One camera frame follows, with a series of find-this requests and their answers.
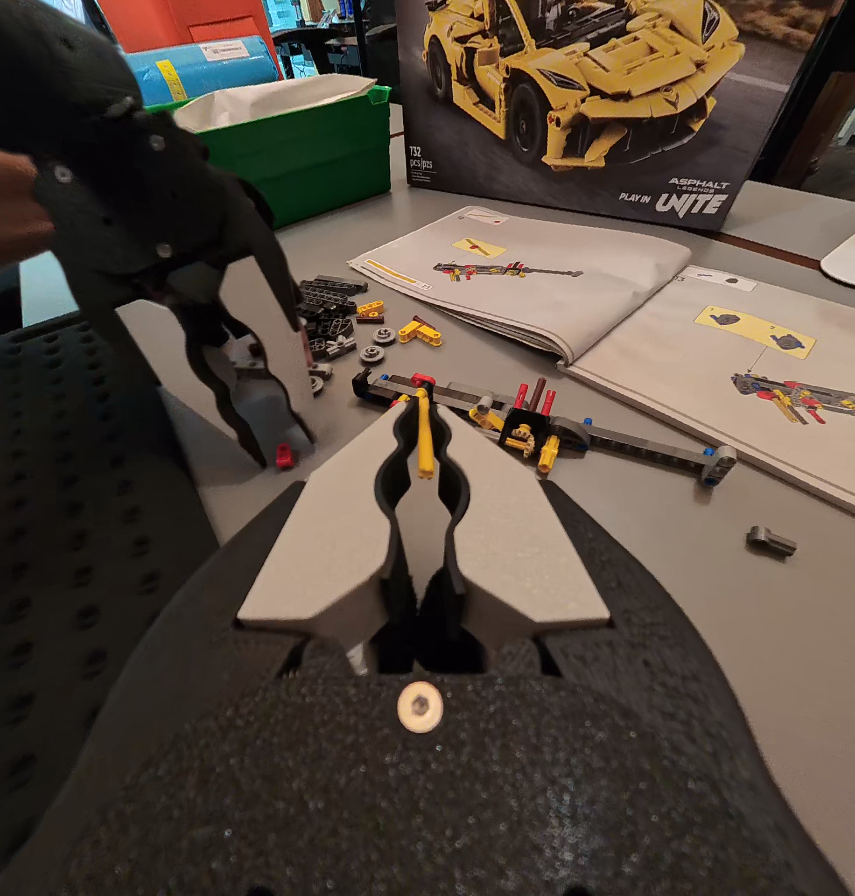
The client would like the lego set box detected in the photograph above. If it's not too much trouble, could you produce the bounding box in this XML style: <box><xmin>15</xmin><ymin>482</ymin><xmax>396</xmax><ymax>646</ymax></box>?
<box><xmin>394</xmin><ymin>0</ymin><xmax>845</xmax><ymax>232</ymax></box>

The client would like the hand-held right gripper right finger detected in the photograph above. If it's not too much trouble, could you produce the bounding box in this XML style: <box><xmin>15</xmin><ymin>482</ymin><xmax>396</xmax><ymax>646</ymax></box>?
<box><xmin>433</xmin><ymin>402</ymin><xmax>612</xmax><ymax>646</ymax></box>

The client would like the person's left hand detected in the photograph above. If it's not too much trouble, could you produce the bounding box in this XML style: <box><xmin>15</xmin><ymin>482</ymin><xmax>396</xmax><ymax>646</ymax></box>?
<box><xmin>0</xmin><ymin>146</ymin><xmax>55</xmax><ymax>273</ymax></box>

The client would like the dark grey lego connector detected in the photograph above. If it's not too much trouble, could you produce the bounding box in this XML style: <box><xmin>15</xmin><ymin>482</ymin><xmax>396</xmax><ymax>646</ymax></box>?
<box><xmin>746</xmin><ymin>525</ymin><xmax>798</xmax><ymax>559</ymax></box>

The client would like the lego instruction booklet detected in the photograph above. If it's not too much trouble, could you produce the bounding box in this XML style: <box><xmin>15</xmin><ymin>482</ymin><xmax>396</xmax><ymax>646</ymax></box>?
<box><xmin>347</xmin><ymin>205</ymin><xmax>855</xmax><ymax>525</ymax></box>

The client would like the orange panel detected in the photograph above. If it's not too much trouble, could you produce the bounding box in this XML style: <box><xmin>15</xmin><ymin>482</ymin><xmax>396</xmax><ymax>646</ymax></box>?
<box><xmin>95</xmin><ymin>0</ymin><xmax>283</xmax><ymax>78</ymax></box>

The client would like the white paper sheet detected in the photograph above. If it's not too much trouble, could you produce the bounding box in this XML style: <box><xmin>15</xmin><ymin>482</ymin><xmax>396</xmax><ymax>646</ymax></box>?
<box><xmin>172</xmin><ymin>72</ymin><xmax>378</xmax><ymax>134</ymax></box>

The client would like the long yellow lego axle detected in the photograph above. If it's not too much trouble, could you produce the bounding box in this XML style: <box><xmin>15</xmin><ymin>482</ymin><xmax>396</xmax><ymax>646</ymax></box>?
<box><xmin>415</xmin><ymin>388</ymin><xmax>437</xmax><ymax>482</ymax></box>

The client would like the blue plastic bag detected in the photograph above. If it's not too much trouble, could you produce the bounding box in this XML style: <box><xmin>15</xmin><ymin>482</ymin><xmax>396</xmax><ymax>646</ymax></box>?
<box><xmin>123</xmin><ymin>35</ymin><xmax>283</xmax><ymax>107</ymax></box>

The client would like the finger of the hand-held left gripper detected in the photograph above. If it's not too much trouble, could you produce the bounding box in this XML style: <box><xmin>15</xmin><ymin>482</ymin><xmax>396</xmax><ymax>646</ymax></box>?
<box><xmin>114</xmin><ymin>293</ymin><xmax>269</xmax><ymax>470</ymax></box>
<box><xmin>219</xmin><ymin>253</ymin><xmax>318</xmax><ymax>445</ymax></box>

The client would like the white square base plate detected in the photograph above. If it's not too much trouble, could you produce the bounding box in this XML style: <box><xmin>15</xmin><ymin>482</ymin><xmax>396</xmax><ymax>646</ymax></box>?
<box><xmin>820</xmin><ymin>218</ymin><xmax>855</xmax><ymax>294</ymax></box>

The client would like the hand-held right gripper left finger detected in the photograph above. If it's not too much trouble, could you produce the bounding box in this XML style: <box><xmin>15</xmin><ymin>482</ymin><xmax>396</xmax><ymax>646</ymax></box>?
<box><xmin>236</xmin><ymin>402</ymin><xmax>416</xmax><ymax>637</ymax></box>

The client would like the green storage bin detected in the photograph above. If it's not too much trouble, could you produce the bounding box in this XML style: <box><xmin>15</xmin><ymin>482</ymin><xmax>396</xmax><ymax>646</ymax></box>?
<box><xmin>146</xmin><ymin>84</ymin><xmax>393</xmax><ymax>232</ymax></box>

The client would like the grey lego beam assembly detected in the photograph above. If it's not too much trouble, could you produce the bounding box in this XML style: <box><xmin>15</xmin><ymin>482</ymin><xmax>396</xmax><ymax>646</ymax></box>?
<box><xmin>350</xmin><ymin>370</ymin><xmax>738</xmax><ymax>489</ymax></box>

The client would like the black perforated panel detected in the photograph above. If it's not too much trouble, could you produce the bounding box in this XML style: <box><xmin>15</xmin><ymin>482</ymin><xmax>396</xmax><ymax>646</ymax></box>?
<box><xmin>0</xmin><ymin>315</ymin><xmax>220</xmax><ymax>879</ymax></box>

